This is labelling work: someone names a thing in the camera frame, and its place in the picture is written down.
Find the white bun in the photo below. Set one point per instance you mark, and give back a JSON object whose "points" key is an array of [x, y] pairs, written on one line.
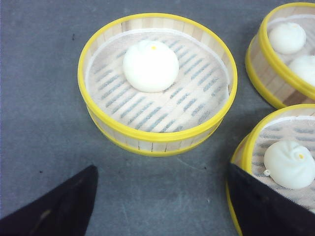
{"points": [[304, 67], [287, 38], [289, 164]]}

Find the white bun back left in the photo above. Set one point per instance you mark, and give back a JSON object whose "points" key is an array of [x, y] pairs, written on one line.
{"points": [[287, 38]]}

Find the white bun back right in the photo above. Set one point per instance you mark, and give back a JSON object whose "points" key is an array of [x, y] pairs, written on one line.
{"points": [[304, 67]]}

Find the white bun left basket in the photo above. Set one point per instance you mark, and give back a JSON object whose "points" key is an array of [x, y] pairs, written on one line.
{"points": [[150, 66]]}

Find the bamboo steamer basket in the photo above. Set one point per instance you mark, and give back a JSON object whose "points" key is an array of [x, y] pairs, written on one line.
{"points": [[171, 121], [293, 123], [268, 70]]}

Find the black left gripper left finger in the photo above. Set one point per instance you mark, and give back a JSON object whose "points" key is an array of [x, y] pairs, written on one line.
{"points": [[64, 211]]}

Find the white bun front left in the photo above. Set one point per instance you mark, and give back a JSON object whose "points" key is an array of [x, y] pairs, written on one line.
{"points": [[289, 164]]}

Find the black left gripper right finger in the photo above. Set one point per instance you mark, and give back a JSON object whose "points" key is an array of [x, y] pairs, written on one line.
{"points": [[257, 210]]}

